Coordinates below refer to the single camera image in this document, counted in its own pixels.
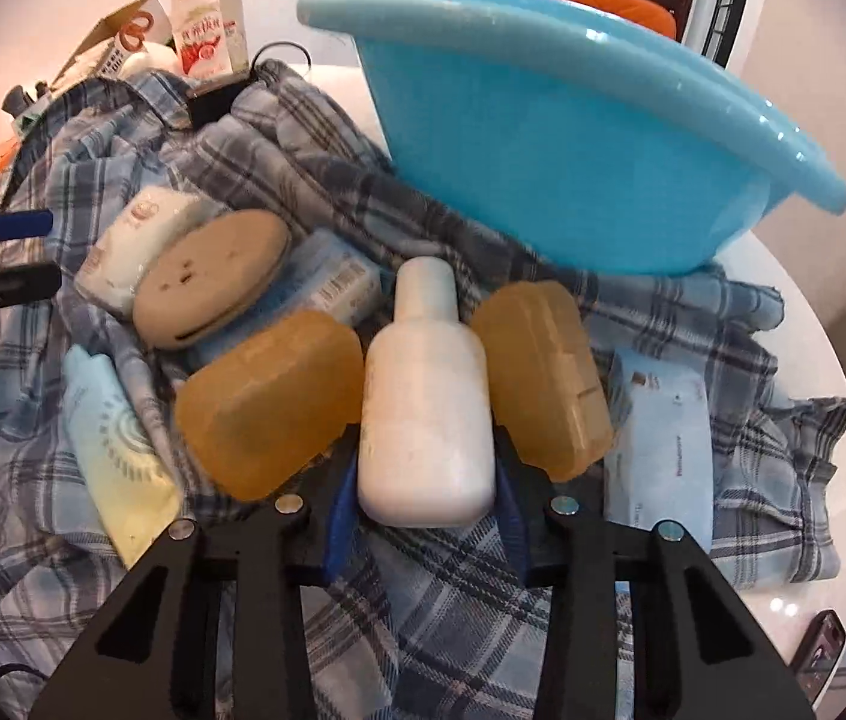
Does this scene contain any black framed glass door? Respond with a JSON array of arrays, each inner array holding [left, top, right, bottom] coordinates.
[[682, 0, 761, 76]]

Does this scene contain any orange chair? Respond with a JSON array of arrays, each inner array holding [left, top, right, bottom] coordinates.
[[534, 0, 677, 40]]

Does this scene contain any open cardboard box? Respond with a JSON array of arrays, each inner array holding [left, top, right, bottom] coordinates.
[[52, 0, 173, 87]]

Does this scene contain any white round container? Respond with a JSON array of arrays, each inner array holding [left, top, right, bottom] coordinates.
[[117, 41, 182, 80]]

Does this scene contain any red capped milk bottle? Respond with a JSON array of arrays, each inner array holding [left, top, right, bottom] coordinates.
[[170, 0, 235, 78]]

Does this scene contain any blue plastic basin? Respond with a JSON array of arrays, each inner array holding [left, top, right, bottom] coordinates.
[[297, 0, 846, 276]]

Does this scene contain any amber soap box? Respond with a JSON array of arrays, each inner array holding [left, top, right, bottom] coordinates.
[[470, 281, 615, 482], [174, 309, 365, 503]]

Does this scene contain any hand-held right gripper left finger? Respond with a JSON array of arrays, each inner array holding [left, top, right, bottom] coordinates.
[[29, 424, 362, 720]]

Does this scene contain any small light blue pack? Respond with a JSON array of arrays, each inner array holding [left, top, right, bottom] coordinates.
[[190, 229, 383, 361]]

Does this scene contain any black cable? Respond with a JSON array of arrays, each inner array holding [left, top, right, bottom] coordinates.
[[249, 43, 313, 80]]

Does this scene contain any black power adapter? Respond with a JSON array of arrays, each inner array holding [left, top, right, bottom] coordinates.
[[187, 79, 255, 125]]

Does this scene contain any round tan case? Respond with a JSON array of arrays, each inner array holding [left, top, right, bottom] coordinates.
[[132, 210, 291, 351]]

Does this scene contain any white plastic bottle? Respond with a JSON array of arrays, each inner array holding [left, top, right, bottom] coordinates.
[[358, 256, 497, 528]]

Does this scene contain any blue plaid shirt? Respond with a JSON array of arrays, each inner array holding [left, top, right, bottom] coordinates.
[[0, 60, 846, 720]]

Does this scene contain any white tissue pack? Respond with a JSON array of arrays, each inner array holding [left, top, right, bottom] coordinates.
[[74, 187, 221, 316]]

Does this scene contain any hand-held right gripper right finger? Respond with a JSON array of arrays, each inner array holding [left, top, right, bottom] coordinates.
[[494, 426, 818, 720]]

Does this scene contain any large light blue pack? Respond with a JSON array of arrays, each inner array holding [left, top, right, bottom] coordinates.
[[603, 349, 716, 552]]

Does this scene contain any white milk carton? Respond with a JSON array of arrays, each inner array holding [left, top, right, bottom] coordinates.
[[209, 0, 251, 74]]

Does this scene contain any black smartphone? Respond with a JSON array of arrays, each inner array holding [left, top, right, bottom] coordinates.
[[790, 610, 846, 691]]

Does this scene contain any blue and yellow tube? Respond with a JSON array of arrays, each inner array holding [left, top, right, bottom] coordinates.
[[63, 345, 184, 571]]

